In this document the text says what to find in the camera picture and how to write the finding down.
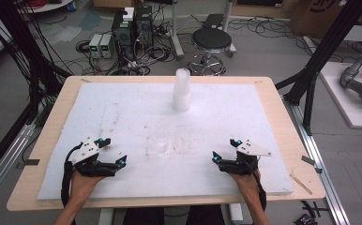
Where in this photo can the black round stool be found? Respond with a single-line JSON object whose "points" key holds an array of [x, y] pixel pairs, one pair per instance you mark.
{"points": [[212, 39]]}

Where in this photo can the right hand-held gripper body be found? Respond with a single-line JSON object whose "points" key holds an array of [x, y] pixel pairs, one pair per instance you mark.
{"points": [[243, 165]]}

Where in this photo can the aluminium rail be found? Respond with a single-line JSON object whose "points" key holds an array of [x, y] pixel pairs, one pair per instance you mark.
{"points": [[319, 162], [4, 162]]}

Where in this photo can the black tape piece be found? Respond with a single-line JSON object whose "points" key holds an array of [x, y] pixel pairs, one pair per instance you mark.
{"points": [[32, 162]]}

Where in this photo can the person's right hand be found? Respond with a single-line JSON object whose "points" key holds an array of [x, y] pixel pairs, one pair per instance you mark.
{"points": [[249, 186]]}

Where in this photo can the thin wooden stick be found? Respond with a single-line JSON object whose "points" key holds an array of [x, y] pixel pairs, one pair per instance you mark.
{"points": [[301, 183]]}

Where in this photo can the black flat device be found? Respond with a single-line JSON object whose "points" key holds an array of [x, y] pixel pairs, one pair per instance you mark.
{"points": [[213, 21]]}

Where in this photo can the white foam mat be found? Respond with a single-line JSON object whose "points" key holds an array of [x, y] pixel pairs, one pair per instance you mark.
{"points": [[169, 125]]}

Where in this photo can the stack of white plastic cups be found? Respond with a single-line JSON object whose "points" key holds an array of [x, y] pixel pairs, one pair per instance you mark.
{"points": [[181, 93]]}

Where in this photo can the grey tape piece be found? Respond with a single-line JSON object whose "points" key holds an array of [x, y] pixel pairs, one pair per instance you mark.
{"points": [[308, 160]]}

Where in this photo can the black frame strut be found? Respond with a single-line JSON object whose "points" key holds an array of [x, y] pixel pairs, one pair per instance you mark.
{"points": [[323, 50], [29, 56]]}

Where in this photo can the white metal table leg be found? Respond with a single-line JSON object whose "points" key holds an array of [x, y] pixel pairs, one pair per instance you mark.
{"points": [[176, 34], [229, 18]]}

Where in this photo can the person's legs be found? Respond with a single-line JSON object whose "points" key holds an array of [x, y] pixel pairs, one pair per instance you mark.
{"points": [[173, 217]]}

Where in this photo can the wooden table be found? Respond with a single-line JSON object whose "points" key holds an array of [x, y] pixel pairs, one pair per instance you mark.
{"points": [[282, 103]]}

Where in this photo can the black parts on floor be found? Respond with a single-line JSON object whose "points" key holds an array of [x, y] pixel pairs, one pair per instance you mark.
{"points": [[307, 217]]}

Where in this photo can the white base board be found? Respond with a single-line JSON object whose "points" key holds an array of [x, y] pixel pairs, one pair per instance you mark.
{"points": [[341, 100]]}

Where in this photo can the grey power supply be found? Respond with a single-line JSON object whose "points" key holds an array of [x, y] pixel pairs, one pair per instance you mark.
{"points": [[95, 45], [108, 46]]}

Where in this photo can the person's left hand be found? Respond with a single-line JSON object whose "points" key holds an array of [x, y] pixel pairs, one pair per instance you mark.
{"points": [[80, 186]]}

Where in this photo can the brown cardboard box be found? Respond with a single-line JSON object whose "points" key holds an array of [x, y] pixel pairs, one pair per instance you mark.
{"points": [[310, 18]]}

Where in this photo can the black computer tower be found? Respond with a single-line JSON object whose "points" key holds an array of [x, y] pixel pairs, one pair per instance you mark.
{"points": [[123, 37], [144, 26]]}

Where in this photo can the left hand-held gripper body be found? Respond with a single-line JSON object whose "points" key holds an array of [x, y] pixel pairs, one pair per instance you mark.
{"points": [[90, 167]]}

